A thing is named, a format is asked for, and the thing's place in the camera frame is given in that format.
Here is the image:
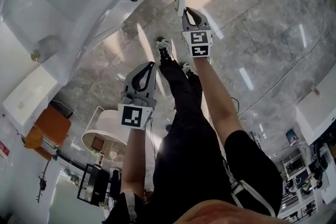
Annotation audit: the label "clear glass bottle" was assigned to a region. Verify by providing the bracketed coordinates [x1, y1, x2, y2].
[30, 35, 57, 63]

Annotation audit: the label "person's right shoe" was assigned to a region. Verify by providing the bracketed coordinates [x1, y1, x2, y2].
[180, 61, 196, 78]

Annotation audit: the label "white low platform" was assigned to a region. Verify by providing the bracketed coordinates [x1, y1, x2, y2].
[296, 76, 336, 145]

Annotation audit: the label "person's right forearm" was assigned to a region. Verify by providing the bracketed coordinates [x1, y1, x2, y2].
[194, 56, 245, 146]

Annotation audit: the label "person's left forearm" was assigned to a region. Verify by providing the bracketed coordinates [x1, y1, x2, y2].
[119, 127, 148, 199]

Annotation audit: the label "person's face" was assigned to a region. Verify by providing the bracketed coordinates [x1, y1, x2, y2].
[173, 199, 289, 224]

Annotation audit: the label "person's shoe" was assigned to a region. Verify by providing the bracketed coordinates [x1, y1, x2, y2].
[180, 61, 196, 78]
[155, 37, 173, 61]

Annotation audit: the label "black framed glass case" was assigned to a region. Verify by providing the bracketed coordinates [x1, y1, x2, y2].
[77, 163, 111, 208]

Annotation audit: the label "round beige side table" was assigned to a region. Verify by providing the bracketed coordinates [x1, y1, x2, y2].
[81, 106, 132, 163]

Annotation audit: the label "small brown box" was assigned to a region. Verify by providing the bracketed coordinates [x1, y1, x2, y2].
[91, 137, 104, 152]

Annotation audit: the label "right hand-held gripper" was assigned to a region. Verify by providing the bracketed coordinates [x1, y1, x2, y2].
[181, 7, 214, 58]

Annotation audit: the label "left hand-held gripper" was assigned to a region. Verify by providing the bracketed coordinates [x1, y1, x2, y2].
[117, 61, 158, 131]

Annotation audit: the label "white rectangular box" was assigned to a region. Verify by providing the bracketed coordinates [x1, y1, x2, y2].
[2, 65, 59, 126]

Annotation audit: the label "person's black shirt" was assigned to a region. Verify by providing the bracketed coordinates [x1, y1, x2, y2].
[103, 123, 284, 224]

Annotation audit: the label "person's left shoe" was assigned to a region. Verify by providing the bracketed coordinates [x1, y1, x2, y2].
[155, 37, 173, 61]

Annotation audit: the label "person's black trousers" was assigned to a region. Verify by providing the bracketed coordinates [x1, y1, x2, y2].
[157, 57, 211, 134]

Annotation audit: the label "red and white sticker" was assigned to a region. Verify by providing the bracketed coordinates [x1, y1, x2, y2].
[0, 140, 11, 159]

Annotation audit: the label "orange pillow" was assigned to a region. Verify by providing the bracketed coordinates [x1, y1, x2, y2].
[24, 127, 44, 150]

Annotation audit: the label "grey harness strap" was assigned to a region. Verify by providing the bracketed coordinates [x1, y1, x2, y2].
[223, 159, 276, 218]
[123, 190, 139, 222]

